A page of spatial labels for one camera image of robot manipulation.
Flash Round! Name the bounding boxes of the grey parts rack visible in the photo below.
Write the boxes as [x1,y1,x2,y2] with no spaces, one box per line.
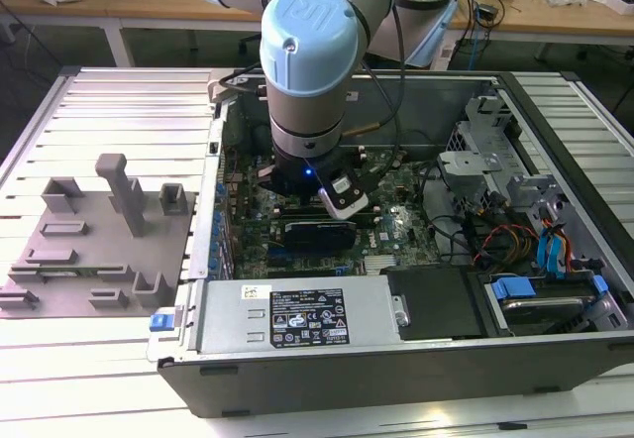
[0,153,198,321]

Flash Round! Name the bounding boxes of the open black PC case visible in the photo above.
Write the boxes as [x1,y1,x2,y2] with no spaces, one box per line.
[147,67,634,420]

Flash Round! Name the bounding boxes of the small silver heat sink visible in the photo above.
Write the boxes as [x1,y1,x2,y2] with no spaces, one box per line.
[364,254,398,276]

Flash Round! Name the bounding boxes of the green RAM stick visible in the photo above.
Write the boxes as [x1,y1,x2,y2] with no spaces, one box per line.
[37,266,125,279]

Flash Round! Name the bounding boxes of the black RAM slot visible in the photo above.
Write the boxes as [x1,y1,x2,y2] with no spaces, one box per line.
[274,203,380,215]

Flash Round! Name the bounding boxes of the black plastic shroud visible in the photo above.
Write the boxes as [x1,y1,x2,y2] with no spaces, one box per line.
[384,265,485,343]

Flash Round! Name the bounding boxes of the red and yellow power wires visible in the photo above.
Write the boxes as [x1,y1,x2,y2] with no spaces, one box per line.
[473,223,540,267]

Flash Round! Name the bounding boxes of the blue case latch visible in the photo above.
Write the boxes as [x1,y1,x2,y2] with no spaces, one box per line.
[150,311,176,334]

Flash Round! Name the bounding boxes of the metal drive cage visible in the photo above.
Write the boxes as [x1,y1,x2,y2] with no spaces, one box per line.
[435,91,554,211]

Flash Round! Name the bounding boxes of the silver power supply unit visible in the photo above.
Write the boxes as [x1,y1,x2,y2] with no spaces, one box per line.
[196,277,412,359]

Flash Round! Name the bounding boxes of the hard disk in blue carrier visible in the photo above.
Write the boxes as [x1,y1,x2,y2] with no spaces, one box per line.
[487,273,611,339]

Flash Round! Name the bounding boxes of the green motherboard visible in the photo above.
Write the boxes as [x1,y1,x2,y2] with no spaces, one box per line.
[220,148,443,280]

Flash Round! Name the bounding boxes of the black graphics card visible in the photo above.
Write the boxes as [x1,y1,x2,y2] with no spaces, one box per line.
[280,217,359,252]

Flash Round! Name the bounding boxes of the long wooden desk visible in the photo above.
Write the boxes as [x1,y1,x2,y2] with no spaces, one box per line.
[0,0,634,68]

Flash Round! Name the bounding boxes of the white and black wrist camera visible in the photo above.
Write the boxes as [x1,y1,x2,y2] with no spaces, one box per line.
[316,169,370,222]

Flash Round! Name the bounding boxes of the blue data wire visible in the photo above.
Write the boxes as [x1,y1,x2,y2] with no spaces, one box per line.
[550,229,572,280]
[536,227,557,279]

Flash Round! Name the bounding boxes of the black power adapter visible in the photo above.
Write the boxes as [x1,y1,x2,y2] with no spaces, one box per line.
[475,4,500,27]

